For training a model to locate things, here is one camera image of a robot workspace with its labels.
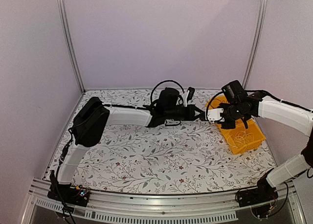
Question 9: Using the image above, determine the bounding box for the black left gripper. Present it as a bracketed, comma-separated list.
[165, 104, 204, 121]

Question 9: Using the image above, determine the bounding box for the floral patterned table mat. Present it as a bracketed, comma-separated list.
[43, 89, 278, 195]

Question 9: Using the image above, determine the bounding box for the yellow three-compartment bin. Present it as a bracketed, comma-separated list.
[205, 94, 267, 155]

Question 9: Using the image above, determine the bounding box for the aluminium frame post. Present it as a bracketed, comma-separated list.
[242, 0, 268, 89]
[57, 0, 86, 93]

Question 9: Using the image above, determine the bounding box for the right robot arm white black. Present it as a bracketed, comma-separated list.
[205, 80, 313, 202]

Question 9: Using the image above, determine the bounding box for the camera black cable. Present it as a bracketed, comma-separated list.
[205, 91, 224, 117]
[150, 80, 185, 107]

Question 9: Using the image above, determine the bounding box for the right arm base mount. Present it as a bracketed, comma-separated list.
[235, 185, 278, 219]

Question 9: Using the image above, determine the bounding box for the left aluminium frame post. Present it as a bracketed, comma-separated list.
[57, 0, 86, 93]

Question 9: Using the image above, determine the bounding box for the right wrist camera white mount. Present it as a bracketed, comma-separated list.
[200, 108, 224, 122]

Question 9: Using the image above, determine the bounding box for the right camera black cable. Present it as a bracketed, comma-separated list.
[205, 91, 224, 117]

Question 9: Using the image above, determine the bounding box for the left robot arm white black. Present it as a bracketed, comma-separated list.
[49, 88, 206, 202]

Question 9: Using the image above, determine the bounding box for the front aluminium rail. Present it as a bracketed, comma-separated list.
[21, 179, 306, 224]

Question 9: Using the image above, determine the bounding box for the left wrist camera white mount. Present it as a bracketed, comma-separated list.
[182, 87, 195, 107]

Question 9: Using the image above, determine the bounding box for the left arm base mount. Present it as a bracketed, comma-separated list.
[47, 184, 90, 207]

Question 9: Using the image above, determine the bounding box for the left camera black cable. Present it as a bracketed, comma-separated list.
[150, 80, 185, 107]

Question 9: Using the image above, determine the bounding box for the right aluminium frame post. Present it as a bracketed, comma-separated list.
[242, 0, 268, 89]

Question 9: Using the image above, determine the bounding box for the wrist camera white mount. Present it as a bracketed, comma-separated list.
[182, 87, 195, 107]
[200, 108, 224, 122]

